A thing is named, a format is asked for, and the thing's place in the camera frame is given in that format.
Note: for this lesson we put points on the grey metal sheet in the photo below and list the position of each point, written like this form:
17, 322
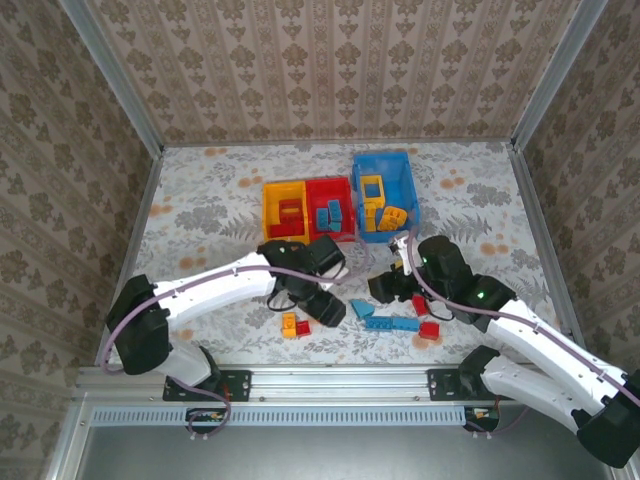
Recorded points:
340, 455

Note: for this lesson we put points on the blue plastic bin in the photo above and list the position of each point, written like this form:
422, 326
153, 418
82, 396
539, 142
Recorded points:
395, 175

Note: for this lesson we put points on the floral table cover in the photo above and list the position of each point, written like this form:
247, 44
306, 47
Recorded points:
225, 200

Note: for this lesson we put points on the aluminium back rail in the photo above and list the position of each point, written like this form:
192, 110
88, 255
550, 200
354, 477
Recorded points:
340, 141

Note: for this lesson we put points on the red lego window frame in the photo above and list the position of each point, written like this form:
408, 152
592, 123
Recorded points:
290, 204

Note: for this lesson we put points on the blue lego slope piece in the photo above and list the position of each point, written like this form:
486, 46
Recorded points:
361, 308

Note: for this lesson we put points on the yellow lego window frame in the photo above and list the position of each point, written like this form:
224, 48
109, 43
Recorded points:
364, 190

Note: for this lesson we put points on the yellow lego brick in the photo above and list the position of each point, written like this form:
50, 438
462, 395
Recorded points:
288, 326
386, 222
369, 220

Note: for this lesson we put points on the aluminium frame post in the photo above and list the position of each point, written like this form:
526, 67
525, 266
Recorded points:
555, 75
119, 82

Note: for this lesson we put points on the small teal lego brick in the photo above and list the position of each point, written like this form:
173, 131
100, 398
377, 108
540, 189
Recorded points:
334, 206

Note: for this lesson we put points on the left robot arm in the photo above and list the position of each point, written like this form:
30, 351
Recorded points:
215, 295

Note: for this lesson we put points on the long red lego brick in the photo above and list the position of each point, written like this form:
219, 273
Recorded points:
419, 306
280, 231

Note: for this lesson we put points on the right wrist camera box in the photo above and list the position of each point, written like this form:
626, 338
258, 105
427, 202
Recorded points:
401, 247

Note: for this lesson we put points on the yellow plastic bin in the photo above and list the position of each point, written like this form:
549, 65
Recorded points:
273, 202

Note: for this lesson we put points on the aluminium side rail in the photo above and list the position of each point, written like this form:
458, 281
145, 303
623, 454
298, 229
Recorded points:
134, 245
541, 225

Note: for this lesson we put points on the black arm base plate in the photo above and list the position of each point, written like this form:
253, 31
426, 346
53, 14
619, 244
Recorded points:
240, 385
440, 385

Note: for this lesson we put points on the long blue lego brick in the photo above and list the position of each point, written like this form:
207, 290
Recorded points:
377, 323
322, 219

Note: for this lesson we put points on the yellow round lego plate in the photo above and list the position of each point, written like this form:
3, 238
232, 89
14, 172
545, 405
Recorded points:
398, 215

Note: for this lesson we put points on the aluminium front rail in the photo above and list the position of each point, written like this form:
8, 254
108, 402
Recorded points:
340, 382

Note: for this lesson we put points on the red plastic bin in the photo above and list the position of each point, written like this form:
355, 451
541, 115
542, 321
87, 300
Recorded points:
325, 192

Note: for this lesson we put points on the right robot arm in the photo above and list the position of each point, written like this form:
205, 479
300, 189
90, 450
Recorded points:
540, 350

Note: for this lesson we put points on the small red lego brick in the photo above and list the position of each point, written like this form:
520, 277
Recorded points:
303, 328
429, 330
298, 229

